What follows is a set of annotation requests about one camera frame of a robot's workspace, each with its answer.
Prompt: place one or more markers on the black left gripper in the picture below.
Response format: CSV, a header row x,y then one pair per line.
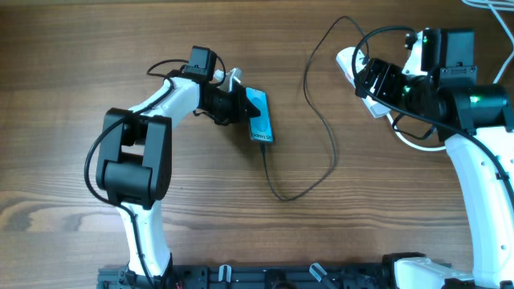
x,y
237,113

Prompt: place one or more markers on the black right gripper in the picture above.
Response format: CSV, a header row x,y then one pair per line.
x,y
389,74

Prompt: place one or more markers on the teal screen Galaxy smartphone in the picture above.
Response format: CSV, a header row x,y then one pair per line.
x,y
260,126

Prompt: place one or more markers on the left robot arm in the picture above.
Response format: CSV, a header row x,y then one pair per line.
x,y
129,163

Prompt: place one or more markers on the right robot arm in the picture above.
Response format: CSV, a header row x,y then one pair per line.
x,y
437,85

